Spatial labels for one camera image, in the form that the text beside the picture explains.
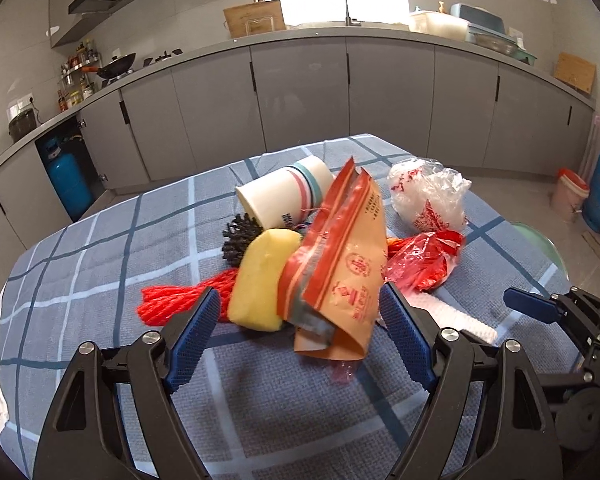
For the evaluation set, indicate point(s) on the metal basin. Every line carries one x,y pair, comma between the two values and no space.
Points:
497,44

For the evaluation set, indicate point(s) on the striped white paper cup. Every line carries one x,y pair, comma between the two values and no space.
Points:
280,195

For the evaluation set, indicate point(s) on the red plastic bag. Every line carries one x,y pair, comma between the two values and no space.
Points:
420,260

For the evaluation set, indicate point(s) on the black gas stove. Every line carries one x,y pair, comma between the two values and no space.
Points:
162,57

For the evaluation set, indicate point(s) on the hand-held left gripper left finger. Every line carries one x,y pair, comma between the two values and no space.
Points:
195,342

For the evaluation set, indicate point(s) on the small red wrapper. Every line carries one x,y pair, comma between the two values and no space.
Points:
342,372

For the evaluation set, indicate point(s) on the black wok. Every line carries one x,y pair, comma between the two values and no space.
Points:
117,65

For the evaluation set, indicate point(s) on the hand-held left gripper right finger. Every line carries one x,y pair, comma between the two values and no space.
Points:
405,340

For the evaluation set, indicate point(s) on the red mesh net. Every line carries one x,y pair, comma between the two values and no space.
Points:
180,300

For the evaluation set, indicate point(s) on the dark cooking pot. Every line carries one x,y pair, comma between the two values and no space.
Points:
22,125

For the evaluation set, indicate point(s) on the clear printed plastic bag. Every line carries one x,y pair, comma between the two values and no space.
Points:
430,195

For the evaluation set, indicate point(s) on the orange zip bag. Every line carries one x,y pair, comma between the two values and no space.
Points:
350,260

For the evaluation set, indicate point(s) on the grey kitchen counter cabinets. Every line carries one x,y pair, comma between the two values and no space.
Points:
305,90

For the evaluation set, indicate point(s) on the square wooden board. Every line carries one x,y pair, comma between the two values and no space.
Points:
575,72

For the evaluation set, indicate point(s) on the yellow sponge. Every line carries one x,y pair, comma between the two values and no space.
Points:
260,275

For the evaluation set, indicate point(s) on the white plastic container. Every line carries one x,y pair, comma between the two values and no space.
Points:
437,22

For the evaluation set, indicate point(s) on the spice rack with bottles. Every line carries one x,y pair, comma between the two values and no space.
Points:
77,80

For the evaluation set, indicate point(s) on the red and white bucket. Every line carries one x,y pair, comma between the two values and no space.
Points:
567,197

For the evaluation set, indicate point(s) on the metal gooseneck faucet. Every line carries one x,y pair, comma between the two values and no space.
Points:
349,10

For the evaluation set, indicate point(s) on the wooden cutting board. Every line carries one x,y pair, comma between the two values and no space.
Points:
255,17

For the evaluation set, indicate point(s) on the blue checked tablecloth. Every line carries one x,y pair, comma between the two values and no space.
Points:
105,270

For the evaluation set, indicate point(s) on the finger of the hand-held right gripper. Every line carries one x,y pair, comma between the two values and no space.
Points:
530,305

